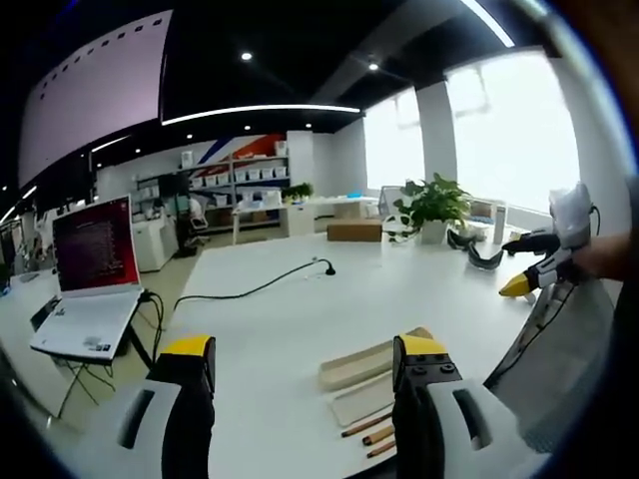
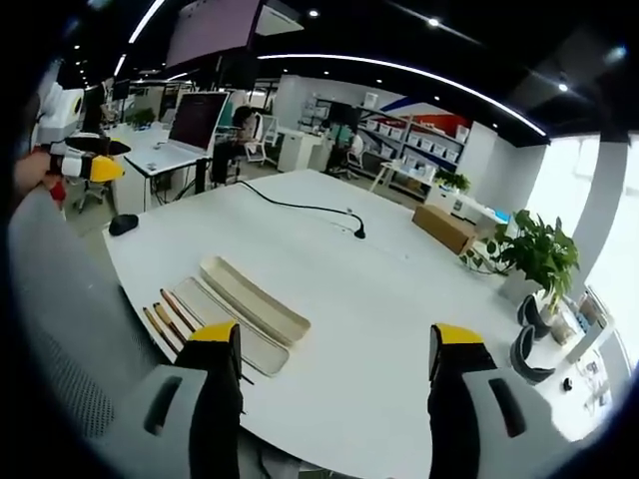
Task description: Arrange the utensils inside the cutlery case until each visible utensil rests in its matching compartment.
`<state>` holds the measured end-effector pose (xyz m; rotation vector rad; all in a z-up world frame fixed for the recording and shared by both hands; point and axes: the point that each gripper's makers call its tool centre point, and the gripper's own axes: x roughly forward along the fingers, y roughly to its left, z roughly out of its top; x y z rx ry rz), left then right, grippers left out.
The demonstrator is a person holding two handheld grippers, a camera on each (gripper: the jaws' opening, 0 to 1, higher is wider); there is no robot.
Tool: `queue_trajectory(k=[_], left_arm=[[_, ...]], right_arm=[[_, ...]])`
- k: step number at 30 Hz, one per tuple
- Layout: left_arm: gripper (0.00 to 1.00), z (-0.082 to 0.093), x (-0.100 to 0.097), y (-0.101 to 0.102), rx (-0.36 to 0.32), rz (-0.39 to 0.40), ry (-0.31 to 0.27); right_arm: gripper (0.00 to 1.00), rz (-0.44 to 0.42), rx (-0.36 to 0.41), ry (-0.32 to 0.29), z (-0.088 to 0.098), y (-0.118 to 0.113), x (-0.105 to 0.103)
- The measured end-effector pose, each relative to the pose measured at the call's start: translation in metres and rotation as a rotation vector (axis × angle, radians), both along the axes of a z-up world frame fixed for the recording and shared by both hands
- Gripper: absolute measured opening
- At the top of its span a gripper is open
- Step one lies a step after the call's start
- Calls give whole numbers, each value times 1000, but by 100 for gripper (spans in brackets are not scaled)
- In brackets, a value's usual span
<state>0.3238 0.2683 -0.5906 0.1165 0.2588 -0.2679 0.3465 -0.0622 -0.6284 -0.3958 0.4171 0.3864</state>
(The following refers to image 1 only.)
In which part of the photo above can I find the long white desk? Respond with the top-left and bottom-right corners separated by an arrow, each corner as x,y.
231,195 -> 381,245

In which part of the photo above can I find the beige cutlery case lid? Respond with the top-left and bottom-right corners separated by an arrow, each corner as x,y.
328,377 -> 400,428

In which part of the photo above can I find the large wall screen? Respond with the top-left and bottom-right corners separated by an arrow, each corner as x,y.
17,8 -> 175,190

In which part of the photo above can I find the beige cutlery case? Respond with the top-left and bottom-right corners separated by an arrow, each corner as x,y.
318,325 -> 441,394

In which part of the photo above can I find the white cabinet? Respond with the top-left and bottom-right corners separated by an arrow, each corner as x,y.
130,217 -> 180,273

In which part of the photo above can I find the small green plant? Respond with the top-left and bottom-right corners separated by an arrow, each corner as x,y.
281,182 -> 316,205

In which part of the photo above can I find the black headset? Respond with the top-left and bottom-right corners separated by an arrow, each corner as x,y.
445,228 -> 506,273

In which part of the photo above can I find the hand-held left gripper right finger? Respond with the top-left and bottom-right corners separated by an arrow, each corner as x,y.
391,332 -> 550,479

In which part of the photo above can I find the black power cable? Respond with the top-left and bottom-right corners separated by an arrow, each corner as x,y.
171,256 -> 337,328

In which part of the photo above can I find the black laptop cable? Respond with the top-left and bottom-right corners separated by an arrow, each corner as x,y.
139,290 -> 166,333

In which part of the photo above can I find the white cylindrical bottle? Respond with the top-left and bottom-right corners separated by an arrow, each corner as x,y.
493,201 -> 508,245

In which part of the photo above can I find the brown cardboard box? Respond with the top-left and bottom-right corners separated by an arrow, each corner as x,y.
325,222 -> 383,243

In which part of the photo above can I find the white laptop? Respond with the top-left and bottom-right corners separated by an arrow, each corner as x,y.
28,195 -> 147,362

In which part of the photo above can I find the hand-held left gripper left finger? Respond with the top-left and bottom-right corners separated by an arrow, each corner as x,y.
84,334 -> 219,479

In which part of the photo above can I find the storage shelf with white boxes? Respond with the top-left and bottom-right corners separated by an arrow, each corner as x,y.
135,141 -> 292,235

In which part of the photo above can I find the green plant in white pot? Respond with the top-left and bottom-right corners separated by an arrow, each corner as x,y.
392,172 -> 474,246

